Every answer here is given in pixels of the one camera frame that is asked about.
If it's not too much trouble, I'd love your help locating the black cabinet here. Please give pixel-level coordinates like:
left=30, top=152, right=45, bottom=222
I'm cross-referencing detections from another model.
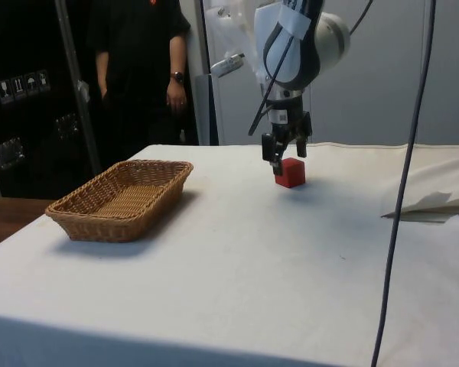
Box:
left=0, top=0, right=103, bottom=196

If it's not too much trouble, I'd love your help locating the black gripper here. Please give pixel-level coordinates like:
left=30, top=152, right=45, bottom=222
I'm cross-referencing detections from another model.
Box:
left=261, top=95, right=314, bottom=176

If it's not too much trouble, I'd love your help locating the red cube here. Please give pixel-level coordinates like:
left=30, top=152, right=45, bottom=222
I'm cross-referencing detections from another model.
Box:
left=274, top=157, right=307, bottom=190

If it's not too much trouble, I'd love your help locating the brown wicker basket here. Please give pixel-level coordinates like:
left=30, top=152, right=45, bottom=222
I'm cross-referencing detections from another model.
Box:
left=44, top=159, right=195, bottom=244

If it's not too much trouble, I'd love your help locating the black cable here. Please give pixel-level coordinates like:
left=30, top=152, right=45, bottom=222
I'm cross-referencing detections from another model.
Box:
left=247, top=33, right=294, bottom=137
left=370, top=0, right=438, bottom=367
left=349, top=0, right=373, bottom=36

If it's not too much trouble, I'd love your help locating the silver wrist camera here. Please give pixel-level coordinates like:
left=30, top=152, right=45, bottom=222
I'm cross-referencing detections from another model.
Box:
left=269, top=86, right=304, bottom=102

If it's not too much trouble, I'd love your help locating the person in black clothes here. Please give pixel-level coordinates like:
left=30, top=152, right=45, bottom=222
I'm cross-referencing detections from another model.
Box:
left=84, top=0, right=200, bottom=169

